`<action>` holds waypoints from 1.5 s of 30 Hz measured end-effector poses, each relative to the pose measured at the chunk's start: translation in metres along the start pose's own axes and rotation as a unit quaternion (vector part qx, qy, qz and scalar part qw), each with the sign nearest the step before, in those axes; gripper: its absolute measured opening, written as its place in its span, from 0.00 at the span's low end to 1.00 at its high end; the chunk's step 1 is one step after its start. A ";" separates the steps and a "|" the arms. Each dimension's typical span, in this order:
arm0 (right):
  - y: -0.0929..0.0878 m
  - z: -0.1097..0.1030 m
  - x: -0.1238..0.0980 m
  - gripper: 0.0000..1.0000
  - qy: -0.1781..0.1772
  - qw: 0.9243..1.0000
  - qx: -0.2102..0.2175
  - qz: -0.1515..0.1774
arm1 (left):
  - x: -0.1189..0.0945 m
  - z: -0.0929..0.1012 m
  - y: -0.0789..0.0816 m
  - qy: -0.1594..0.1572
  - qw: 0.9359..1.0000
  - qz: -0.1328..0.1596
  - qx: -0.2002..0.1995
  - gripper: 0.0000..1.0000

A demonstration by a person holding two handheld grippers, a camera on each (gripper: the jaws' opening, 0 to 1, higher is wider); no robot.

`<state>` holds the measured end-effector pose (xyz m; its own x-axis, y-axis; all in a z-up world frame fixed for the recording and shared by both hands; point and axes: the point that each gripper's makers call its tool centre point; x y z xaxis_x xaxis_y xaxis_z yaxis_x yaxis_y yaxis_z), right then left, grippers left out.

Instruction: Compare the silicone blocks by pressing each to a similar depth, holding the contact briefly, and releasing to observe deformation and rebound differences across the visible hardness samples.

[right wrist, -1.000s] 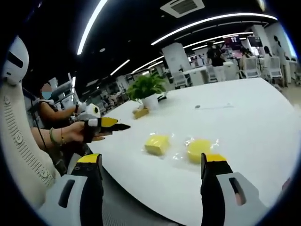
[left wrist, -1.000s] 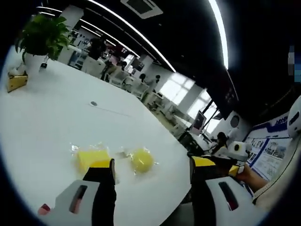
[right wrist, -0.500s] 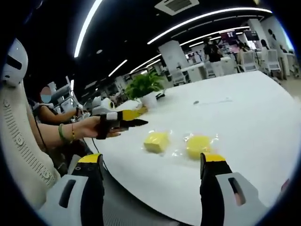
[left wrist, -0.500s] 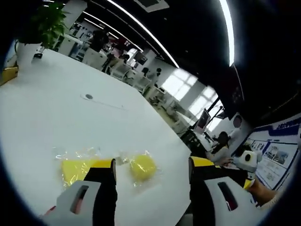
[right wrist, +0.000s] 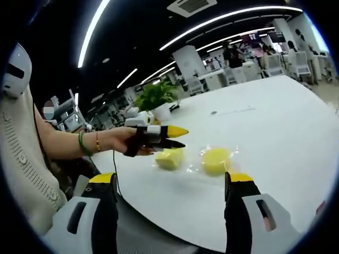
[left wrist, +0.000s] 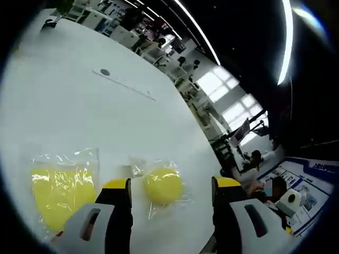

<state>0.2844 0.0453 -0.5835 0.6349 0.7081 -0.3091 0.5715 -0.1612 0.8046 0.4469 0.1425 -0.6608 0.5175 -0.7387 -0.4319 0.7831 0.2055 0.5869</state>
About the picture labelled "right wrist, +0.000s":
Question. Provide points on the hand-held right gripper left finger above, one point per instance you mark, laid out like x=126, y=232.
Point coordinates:
x=87, y=217

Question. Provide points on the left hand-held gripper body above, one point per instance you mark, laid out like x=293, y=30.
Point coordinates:
x=135, y=122

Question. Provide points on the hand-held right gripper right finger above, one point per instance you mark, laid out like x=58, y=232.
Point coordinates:
x=243, y=211

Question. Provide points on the yellow square silicone block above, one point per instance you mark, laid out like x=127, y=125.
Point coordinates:
x=169, y=160

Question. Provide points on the yellow round silicone block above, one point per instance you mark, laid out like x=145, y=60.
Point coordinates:
x=217, y=162

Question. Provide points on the person's left hand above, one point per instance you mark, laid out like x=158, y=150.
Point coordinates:
x=119, y=140

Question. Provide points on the white plant pot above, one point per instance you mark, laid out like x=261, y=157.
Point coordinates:
x=162, y=112

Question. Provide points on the small black object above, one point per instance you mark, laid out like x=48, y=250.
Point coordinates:
x=174, y=107

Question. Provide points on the round yellow cake in wrapper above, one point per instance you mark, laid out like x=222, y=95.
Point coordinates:
x=194, y=168

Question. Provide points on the green leafy plant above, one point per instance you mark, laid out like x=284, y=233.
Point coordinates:
x=156, y=96

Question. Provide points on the white pillar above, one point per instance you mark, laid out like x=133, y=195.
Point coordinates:
x=188, y=63

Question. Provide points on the person's cream knit sweater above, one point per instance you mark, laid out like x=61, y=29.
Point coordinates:
x=26, y=172

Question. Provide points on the ceiling light strip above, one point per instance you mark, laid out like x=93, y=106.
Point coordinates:
x=230, y=18
x=91, y=29

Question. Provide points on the ceiling air vent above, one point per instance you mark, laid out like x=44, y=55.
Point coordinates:
x=192, y=6

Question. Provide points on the white office chair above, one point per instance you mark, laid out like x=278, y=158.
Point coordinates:
x=276, y=66
x=304, y=64

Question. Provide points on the white worn chest device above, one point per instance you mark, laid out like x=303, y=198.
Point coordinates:
x=21, y=56

